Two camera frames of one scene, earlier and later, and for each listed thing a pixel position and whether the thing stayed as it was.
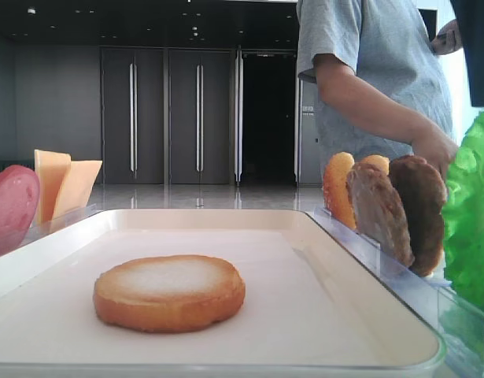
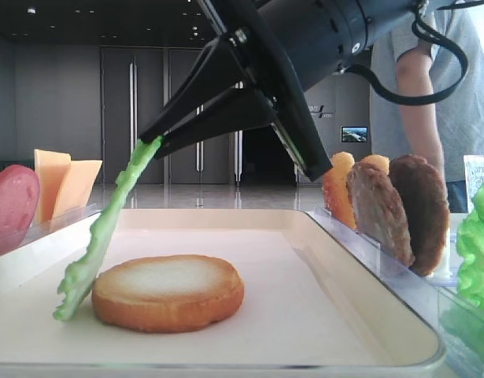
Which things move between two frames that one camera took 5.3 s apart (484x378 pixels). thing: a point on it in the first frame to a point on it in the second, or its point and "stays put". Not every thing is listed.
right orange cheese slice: [77, 186] stays put
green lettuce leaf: [468, 216] to [76, 279]
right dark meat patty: [421, 189] stays put
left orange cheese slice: [51, 172] stays put
